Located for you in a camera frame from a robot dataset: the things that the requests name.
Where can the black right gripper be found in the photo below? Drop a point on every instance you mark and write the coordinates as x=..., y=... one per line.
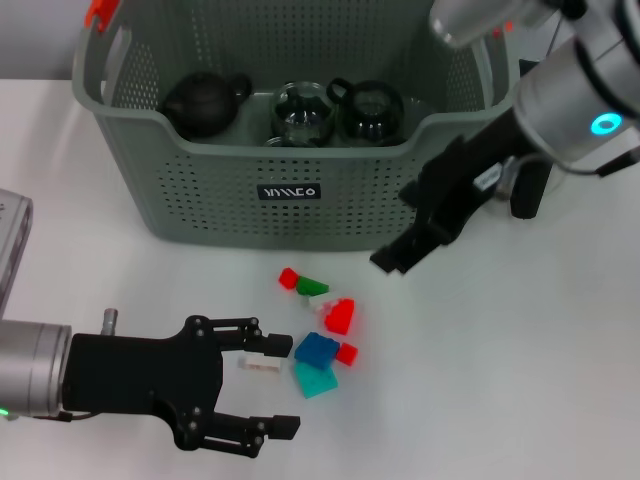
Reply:
x=465, y=185

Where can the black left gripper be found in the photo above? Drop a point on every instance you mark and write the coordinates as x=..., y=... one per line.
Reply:
x=130, y=375

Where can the large red building block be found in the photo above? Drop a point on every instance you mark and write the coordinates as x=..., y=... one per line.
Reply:
x=341, y=317

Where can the glass cup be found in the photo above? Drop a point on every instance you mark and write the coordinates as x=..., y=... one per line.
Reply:
x=275, y=142

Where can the teal building block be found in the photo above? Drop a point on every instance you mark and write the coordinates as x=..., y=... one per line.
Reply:
x=315, y=381

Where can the blue building block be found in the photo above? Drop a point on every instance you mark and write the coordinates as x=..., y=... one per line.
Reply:
x=315, y=350

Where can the green building block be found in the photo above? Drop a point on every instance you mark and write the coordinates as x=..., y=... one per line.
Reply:
x=312, y=286

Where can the grey-green perforated storage basket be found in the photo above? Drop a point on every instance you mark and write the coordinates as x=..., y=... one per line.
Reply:
x=250, y=220

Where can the black ceramic teapot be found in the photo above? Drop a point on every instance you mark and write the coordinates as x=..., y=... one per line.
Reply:
x=200, y=105

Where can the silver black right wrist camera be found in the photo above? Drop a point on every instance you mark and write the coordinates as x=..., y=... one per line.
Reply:
x=475, y=17

